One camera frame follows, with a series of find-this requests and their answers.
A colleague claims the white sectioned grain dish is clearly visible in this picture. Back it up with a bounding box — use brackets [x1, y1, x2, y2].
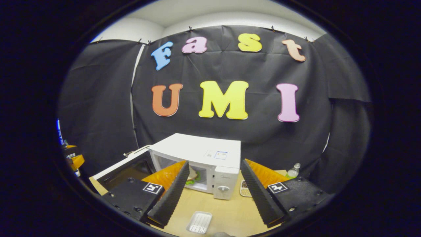
[240, 179, 253, 198]

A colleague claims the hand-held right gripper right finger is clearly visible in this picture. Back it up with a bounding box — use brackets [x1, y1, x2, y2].
[241, 159, 331, 229]

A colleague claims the white microwave oven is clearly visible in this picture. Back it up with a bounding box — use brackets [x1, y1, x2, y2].
[93, 133, 241, 200]

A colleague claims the black backdrop cloth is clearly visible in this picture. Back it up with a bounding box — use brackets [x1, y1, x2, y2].
[58, 25, 372, 195]

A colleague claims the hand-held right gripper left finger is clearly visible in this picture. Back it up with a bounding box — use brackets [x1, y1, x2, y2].
[99, 160, 190, 230]

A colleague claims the green label drink bottle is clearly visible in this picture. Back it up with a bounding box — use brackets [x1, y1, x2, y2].
[287, 163, 301, 180]

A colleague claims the lettuce sandwich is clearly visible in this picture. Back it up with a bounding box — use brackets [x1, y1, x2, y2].
[185, 166, 201, 185]

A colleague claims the white rectangular tray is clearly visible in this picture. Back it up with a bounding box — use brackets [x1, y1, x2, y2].
[186, 211, 213, 234]

